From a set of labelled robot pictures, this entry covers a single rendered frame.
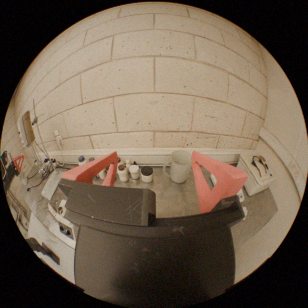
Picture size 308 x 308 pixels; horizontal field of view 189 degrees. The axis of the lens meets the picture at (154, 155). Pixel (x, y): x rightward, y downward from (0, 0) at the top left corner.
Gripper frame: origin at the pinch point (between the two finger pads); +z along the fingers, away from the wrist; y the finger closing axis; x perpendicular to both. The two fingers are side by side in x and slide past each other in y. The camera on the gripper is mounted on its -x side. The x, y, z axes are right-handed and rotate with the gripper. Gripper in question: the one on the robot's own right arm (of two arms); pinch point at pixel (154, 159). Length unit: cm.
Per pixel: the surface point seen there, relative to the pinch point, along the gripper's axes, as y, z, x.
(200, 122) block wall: -27, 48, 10
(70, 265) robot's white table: 41, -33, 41
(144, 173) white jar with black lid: 5.3, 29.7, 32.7
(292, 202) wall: -100, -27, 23
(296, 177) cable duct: -94, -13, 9
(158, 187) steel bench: -2.0, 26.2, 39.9
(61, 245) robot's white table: 49, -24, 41
